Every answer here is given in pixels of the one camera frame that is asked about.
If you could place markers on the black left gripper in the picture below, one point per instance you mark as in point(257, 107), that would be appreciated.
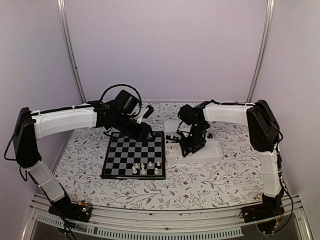
point(142, 135)

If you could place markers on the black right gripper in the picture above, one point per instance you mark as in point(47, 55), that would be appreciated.
point(186, 146)

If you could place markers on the white plastic tray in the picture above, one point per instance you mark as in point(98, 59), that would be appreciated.
point(210, 153)

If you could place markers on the black grey chessboard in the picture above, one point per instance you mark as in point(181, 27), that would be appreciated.
point(133, 155)

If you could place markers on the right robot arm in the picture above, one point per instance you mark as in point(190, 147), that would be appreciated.
point(264, 135)

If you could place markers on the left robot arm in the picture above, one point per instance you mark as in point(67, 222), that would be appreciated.
point(123, 113)

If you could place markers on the black chess pieces pile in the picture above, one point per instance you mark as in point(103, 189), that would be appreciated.
point(171, 139)

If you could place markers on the white chess pieces pile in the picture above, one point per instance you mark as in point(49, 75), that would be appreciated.
point(173, 152)

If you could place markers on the black piece far apart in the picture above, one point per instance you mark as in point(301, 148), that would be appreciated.
point(210, 135)

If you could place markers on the floral table mat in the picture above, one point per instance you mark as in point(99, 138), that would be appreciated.
point(189, 186)

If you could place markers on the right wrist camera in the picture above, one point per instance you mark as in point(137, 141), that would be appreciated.
point(182, 133)

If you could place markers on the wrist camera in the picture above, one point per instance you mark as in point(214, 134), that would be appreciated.
point(144, 113)
point(182, 133)

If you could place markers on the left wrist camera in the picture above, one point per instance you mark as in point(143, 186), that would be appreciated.
point(144, 113)

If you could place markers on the aluminium front rail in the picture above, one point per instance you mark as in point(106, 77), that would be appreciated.
point(224, 223)

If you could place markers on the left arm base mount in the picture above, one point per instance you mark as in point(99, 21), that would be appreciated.
point(71, 208)

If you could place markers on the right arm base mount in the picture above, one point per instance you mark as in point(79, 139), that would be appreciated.
point(266, 215)

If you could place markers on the left metal frame post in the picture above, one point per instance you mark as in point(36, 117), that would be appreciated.
point(61, 6)

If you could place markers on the metal frame post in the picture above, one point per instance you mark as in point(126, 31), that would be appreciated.
point(270, 5)
point(61, 6)

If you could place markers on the right metal frame post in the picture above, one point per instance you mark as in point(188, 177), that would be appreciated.
point(270, 5)

